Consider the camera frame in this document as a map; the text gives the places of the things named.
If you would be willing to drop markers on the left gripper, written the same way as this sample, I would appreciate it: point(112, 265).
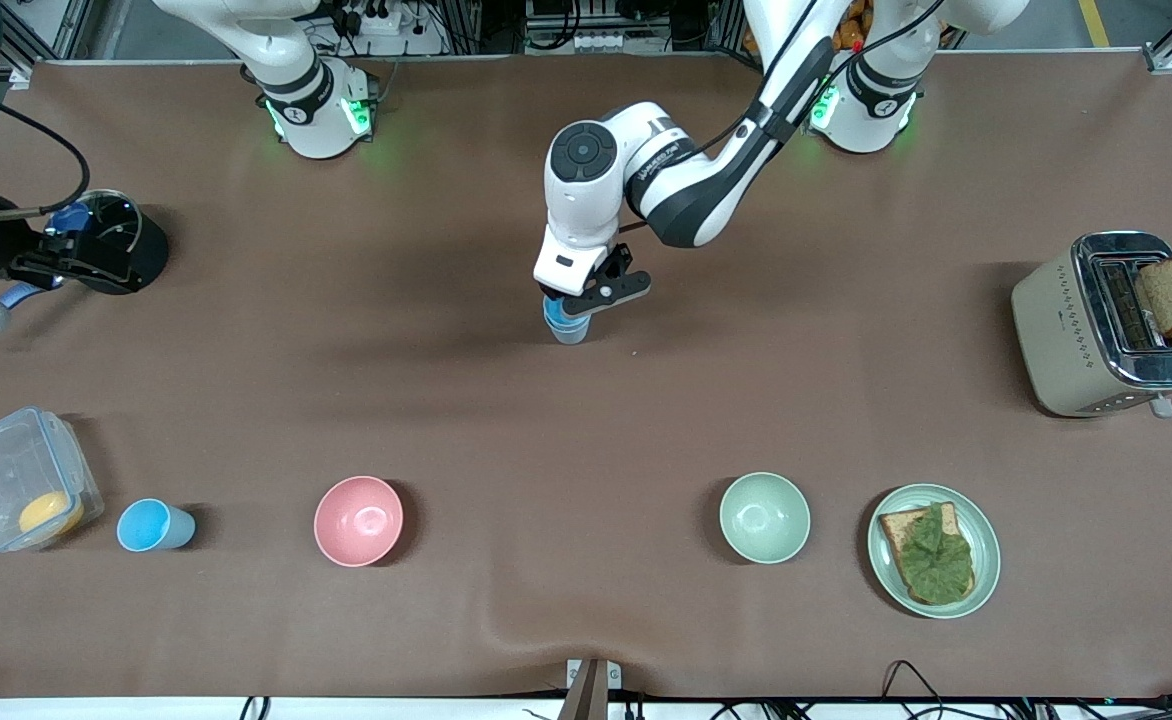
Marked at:
point(547, 289)

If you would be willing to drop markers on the blue plastic cup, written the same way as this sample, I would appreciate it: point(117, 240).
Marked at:
point(564, 310)
point(151, 526)
point(570, 335)

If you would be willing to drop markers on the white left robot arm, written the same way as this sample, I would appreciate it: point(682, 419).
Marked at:
point(686, 190)

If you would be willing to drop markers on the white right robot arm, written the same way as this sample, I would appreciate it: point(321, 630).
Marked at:
point(291, 90)

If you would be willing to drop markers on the glass lid with blue knob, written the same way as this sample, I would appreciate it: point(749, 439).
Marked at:
point(116, 215)

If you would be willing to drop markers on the brown table cover mat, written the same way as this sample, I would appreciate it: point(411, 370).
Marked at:
point(586, 450)

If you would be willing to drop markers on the clear plastic food container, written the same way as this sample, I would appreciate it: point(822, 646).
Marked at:
point(6, 470)

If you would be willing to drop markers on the yellow orange round food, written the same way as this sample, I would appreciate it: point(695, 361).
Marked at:
point(49, 512)

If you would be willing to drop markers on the white power strip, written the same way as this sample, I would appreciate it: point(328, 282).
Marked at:
point(381, 20)

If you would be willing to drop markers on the pale green bowl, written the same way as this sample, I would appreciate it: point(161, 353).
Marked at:
point(764, 518)

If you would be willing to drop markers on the pink bowl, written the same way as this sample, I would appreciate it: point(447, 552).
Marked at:
point(358, 520)

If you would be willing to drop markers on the bag of orange buns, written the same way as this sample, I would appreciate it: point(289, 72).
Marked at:
point(849, 30)

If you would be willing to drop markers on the toasted bread slice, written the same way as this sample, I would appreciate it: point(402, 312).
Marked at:
point(896, 530)

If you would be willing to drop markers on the metal table edge clamp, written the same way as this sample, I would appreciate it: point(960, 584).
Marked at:
point(593, 685)

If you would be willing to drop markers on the green lettuce leaf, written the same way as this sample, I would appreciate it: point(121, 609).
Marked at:
point(938, 560)

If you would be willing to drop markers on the beige chrome toaster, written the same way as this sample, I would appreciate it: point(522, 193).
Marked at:
point(1066, 340)

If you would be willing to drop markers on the pale green round plate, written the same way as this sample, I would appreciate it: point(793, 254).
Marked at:
point(986, 545)

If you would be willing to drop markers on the dark brown toast slice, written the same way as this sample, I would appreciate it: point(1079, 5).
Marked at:
point(1171, 295)

